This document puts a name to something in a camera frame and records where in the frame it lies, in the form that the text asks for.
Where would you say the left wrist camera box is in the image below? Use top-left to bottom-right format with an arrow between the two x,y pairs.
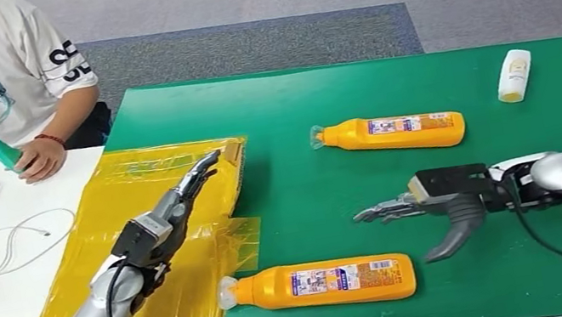
105,208 -> 179,275

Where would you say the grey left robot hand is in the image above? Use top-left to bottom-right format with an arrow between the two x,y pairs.
135,149 -> 239,268

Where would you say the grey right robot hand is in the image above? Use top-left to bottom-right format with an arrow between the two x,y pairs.
350,179 -> 496,275

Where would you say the white cable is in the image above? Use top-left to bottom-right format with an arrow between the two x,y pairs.
0,205 -> 85,278

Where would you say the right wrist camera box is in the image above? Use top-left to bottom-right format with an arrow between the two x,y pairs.
406,159 -> 497,211

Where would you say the red bracelet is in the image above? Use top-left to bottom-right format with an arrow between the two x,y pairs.
32,129 -> 67,154

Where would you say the person's left hand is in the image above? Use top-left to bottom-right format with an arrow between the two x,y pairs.
9,133 -> 72,187

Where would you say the small white bottle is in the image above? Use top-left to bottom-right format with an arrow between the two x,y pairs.
491,46 -> 539,106

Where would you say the orange bottle with clear cap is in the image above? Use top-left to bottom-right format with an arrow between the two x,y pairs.
308,100 -> 470,170
214,244 -> 421,317

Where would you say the green table mat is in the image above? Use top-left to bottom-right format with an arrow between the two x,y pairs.
94,16 -> 562,317

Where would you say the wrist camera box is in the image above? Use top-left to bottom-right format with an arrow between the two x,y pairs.
406,159 -> 497,211
105,208 -> 179,275

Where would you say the teal plastic bottle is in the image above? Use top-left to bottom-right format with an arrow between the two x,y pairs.
0,131 -> 30,177

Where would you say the yellow plastic sheet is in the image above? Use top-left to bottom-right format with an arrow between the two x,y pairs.
0,128 -> 278,317

